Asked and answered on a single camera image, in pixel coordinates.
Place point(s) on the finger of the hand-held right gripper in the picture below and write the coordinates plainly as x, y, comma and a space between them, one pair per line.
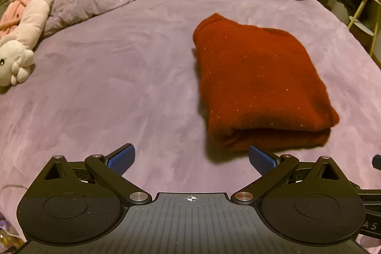
375, 166

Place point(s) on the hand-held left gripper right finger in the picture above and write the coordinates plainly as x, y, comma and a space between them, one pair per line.
262, 158

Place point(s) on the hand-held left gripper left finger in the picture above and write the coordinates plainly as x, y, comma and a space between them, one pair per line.
122, 157

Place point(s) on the red knit sweater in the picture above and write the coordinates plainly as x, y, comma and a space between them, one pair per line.
256, 72

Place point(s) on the bed with purple sheet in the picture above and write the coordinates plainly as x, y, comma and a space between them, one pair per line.
119, 93

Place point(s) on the colourful crumpled wrapper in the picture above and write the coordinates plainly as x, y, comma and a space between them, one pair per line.
10, 230

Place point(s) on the wooden side shelf stand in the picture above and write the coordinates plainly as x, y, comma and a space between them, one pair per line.
360, 8

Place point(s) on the long pale pink plush toy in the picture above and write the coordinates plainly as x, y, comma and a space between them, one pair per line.
32, 22

